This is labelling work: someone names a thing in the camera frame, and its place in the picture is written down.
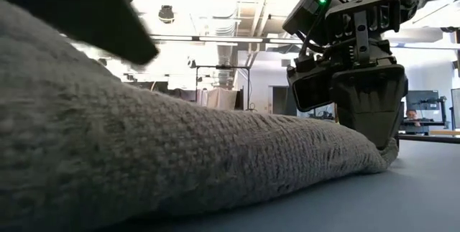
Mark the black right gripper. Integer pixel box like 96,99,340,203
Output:
286,0,410,151

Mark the beige woven towel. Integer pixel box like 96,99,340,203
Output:
0,0,400,232

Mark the dark door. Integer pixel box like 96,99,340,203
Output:
272,85,298,116

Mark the person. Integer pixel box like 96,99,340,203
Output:
405,108,421,128

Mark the black computer monitor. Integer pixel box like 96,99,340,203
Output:
405,90,440,111

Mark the beige hanging cloth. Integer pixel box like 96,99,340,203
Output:
206,87,238,111

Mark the long linear ceiling light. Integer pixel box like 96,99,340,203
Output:
149,34,305,46

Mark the black ceiling dome camera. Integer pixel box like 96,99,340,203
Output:
157,4,176,24

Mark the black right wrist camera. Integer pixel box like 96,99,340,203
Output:
282,0,348,46

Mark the black aluminium table frame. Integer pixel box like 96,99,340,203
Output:
397,134,460,145

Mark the black tubular frame stand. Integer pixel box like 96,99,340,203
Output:
195,65,252,111

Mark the silver spiral air duct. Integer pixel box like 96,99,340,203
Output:
210,0,240,89

